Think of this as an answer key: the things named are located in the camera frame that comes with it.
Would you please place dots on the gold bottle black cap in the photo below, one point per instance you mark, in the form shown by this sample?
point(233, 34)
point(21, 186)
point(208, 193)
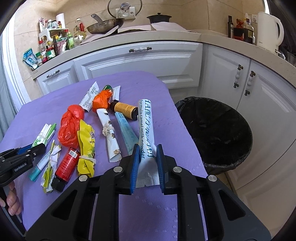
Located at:
point(129, 111)

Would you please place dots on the cabinet door handle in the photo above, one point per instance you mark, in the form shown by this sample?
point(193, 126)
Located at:
point(237, 76)
point(249, 83)

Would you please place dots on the left drawer handle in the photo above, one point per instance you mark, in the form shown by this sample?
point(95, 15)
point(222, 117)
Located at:
point(52, 74)

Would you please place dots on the dark soy sauce bottle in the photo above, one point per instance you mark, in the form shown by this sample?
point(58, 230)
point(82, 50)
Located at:
point(248, 35)

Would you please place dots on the black lined trash bin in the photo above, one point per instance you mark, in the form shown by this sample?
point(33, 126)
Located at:
point(221, 134)

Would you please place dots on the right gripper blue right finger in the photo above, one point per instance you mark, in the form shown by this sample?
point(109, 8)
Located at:
point(160, 164)

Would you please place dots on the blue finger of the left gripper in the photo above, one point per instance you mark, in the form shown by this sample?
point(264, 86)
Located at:
point(24, 149)
point(37, 150)

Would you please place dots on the dark oil bottle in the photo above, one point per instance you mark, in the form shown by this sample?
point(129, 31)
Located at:
point(230, 27)

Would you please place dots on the blue white salt bag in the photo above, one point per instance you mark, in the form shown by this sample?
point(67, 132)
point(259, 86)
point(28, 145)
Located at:
point(30, 59)

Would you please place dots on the green white stick packet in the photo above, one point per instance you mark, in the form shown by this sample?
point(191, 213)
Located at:
point(45, 135)

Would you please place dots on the yellow snack packet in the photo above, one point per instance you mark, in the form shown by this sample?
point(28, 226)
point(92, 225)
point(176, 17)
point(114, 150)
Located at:
point(86, 139)

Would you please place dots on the green white wrapper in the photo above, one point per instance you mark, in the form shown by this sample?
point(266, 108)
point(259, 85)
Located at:
point(49, 171)

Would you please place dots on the orange plastic bag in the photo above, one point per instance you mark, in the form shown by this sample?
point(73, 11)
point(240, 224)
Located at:
point(101, 100)

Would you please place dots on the metal wok pan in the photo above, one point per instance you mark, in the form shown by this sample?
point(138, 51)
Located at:
point(102, 27)

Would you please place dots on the white camel milk powder sachet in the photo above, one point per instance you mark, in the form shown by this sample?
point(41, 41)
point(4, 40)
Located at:
point(148, 169)

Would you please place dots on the left cabinet door handle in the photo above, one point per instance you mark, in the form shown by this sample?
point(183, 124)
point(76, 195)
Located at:
point(237, 76)

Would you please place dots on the black casserole pot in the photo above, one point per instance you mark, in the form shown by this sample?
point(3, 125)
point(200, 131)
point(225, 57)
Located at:
point(158, 18)

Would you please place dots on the white electric kettle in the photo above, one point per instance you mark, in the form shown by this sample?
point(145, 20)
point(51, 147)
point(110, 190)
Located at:
point(270, 32)

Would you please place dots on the person's left hand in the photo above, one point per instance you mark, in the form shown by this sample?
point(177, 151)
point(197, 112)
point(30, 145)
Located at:
point(12, 200)

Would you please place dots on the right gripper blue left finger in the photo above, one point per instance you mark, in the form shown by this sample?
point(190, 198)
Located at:
point(134, 161)

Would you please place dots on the glass pot lid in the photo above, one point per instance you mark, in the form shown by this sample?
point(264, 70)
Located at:
point(125, 10)

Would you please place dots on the white stove cover cloth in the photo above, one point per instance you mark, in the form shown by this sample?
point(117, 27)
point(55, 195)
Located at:
point(161, 26)

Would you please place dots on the green yellow small bottle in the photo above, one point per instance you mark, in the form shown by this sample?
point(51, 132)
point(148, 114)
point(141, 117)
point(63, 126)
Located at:
point(107, 87)

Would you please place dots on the paper towel roll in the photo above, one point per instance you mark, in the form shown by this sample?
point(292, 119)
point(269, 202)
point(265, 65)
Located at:
point(60, 19)

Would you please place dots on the white barcode wrapper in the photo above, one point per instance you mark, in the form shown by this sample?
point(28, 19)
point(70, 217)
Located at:
point(87, 100)

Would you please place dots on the red sauce jar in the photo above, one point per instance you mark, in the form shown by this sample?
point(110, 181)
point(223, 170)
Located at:
point(238, 32)

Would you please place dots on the white dog print sachet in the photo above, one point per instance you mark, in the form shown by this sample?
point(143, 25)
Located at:
point(113, 149)

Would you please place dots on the red plastic bag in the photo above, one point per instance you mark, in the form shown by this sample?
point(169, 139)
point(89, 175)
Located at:
point(70, 125)

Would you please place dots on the wide drawer handle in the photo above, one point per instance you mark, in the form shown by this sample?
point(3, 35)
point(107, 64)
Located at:
point(140, 49)

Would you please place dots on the white spice rack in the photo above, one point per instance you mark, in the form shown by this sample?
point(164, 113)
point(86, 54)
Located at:
point(47, 35)

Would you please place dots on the light blue sachet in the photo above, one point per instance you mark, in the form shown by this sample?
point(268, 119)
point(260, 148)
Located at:
point(127, 132)

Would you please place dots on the cooking oil bottle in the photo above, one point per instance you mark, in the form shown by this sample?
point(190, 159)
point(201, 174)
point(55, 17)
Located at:
point(79, 32)

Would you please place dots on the teal white tube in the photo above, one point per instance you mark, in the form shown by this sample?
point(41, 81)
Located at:
point(39, 167)

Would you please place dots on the right cabinet door handle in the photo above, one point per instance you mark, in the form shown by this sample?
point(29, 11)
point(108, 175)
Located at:
point(249, 83)

